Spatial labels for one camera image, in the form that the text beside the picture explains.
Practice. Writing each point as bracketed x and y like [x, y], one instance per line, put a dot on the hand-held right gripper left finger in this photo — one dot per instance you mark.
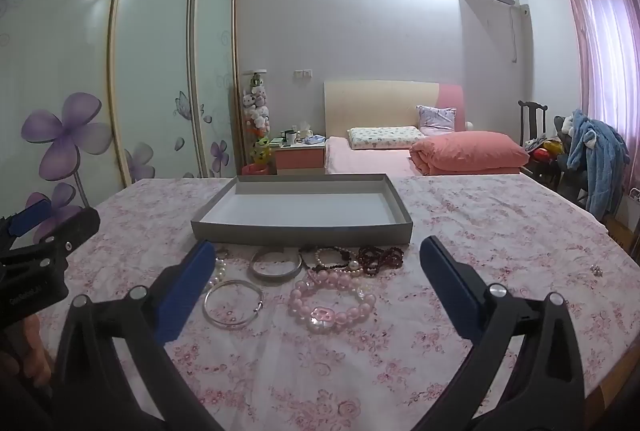
[185, 296]

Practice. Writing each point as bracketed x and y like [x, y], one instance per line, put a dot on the cream and pink headboard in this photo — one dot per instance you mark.
[370, 103]

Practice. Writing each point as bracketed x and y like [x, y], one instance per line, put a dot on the folded pink quilt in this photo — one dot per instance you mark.
[470, 151]

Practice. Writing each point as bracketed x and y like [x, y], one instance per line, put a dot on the pink nightstand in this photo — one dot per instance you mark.
[300, 158]

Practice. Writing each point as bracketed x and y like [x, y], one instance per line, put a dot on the dark wooden chair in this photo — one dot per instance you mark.
[530, 121]

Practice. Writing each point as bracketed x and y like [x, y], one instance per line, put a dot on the pink curtain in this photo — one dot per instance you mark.
[605, 51]

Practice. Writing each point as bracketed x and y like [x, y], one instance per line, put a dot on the air conditioner pipe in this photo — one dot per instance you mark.
[514, 36]

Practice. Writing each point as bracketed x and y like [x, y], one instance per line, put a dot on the pink floral tablecloth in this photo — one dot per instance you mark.
[350, 386]

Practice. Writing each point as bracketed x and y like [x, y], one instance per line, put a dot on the white mug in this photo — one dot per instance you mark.
[290, 138]

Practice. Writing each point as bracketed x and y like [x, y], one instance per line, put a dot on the white patterned pillow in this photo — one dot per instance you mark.
[385, 136]

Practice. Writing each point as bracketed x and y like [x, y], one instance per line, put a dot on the purple patterned pillow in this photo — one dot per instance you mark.
[437, 118]

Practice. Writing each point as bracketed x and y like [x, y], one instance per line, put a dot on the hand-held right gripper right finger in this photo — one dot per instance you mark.
[450, 296]

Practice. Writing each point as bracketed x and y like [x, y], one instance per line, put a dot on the thin silver bangle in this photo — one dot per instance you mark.
[259, 306]

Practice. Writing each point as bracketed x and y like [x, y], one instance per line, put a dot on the floral sliding door wardrobe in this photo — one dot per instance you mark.
[150, 61]

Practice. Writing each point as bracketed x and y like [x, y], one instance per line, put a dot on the green plush toy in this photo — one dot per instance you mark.
[262, 151]

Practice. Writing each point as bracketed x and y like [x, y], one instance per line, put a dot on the blue fleece garment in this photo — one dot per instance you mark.
[595, 151]

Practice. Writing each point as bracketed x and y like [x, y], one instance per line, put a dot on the grey cardboard box tray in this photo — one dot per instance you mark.
[300, 206]

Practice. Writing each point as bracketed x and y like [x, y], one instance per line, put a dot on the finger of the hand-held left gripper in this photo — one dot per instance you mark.
[75, 228]
[30, 217]

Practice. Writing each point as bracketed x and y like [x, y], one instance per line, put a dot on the bed with pink sheet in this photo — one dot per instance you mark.
[365, 158]

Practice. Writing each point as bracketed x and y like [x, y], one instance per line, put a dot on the white wall socket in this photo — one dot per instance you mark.
[303, 73]

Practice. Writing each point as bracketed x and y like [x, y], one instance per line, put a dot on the person's left hand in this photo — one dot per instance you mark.
[31, 351]

